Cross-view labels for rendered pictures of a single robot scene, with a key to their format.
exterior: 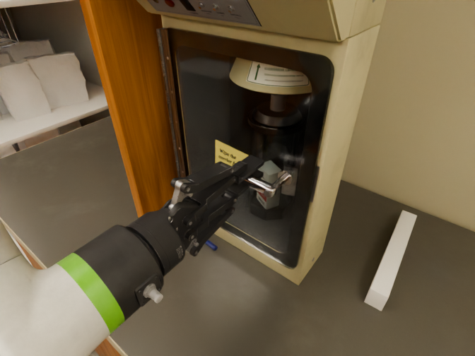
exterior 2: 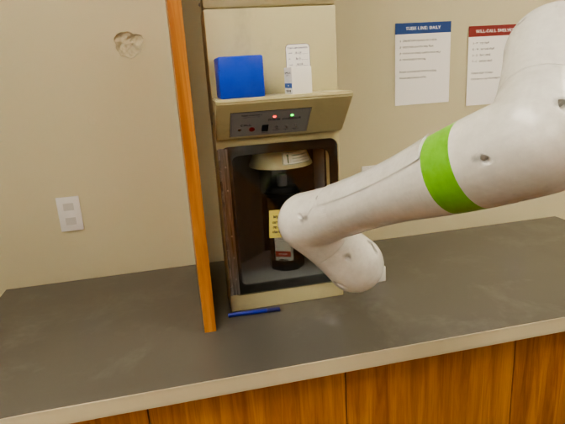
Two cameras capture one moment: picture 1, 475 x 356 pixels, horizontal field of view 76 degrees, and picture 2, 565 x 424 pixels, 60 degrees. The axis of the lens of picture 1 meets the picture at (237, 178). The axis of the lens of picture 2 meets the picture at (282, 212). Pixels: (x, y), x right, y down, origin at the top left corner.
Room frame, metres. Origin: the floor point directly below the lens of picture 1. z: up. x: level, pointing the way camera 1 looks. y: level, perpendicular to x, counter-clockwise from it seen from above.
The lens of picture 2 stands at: (-0.34, 0.95, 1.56)
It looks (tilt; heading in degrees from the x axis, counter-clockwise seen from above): 16 degrees down; 310
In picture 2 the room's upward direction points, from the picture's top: 4 degrees counter-clockwise
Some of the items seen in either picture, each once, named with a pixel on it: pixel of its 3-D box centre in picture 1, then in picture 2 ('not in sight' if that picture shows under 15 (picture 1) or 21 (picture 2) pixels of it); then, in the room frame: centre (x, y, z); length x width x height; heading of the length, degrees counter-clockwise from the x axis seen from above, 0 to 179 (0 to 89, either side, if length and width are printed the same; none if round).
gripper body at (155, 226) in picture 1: (170, 231); not in sight; (0.27, 0.09, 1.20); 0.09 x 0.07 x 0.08; 142
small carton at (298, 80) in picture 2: not in sight; (298, 80); (0.39, 0.00, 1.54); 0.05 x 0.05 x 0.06; 59
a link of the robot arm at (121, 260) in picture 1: (123, 270); not in sight; (0.21, 0.13, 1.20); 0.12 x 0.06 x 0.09; 52
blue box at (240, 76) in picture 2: not in sight; (239, 76); (0.48, 0.11, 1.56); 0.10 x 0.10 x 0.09; 52
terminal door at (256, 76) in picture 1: (234, 158); (284, 218); (0.46, 0.01, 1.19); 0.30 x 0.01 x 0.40; 52
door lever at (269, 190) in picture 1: (258, 176); not in sight; (0.39, -0.03, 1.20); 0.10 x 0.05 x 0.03; 52
